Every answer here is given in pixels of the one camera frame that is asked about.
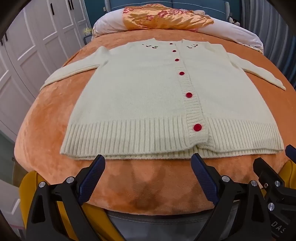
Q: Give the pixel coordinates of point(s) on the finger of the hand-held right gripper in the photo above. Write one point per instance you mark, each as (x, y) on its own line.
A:
(291, 151)
(269, 173)

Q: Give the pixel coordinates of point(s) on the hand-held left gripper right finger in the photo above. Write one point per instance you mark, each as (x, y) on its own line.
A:
(205, 178)

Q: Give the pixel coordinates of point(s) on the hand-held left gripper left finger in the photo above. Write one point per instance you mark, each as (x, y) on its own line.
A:
(92, 176)

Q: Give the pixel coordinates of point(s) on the cream knit cardigan red buttons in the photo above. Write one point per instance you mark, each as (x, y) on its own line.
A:
(138, 99)

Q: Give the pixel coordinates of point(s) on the orange plush blanket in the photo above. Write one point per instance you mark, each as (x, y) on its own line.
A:
(46, 129)

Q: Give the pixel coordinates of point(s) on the yellow seat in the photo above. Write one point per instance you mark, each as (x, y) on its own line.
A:
(25, 192)

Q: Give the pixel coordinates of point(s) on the grey-blue curtain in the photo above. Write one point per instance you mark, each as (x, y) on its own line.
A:
(272, 30)

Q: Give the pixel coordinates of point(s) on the white panelled wardrobe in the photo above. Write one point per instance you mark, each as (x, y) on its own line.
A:
(34, 46)

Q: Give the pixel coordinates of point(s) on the white pillow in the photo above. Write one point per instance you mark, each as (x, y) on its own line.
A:
(108, 23)

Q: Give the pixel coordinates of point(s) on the orange floral satin cloth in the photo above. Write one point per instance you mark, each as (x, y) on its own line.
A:
(161, 19)

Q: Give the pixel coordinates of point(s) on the blue padded headboard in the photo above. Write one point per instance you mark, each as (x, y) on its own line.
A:
(201, 4)

